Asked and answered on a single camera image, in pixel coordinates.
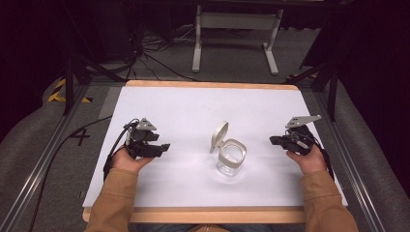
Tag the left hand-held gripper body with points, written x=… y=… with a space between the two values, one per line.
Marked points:
x=139 y=146

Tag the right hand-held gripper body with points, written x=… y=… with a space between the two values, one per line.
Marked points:
x=299 y=145

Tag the clear glass jar hinged lid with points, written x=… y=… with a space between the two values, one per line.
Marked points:
x=231 y=158

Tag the person's left hand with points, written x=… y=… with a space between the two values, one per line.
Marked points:
x=127 y=162

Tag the person's right hand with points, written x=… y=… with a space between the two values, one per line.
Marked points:
x=311 y=162

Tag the white table mat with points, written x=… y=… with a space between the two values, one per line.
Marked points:
x=193 y=109

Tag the black metal stand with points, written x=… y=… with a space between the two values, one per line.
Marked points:
x=69 y=83
x=332 y=87

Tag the yellow black floor tape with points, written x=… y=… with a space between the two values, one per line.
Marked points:
x=58 y=93

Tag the aluminium floor rail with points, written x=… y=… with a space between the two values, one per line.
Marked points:
x=351 y=167
x=38 y=167

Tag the white metal desk frame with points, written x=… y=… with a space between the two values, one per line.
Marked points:
x=237 y=21

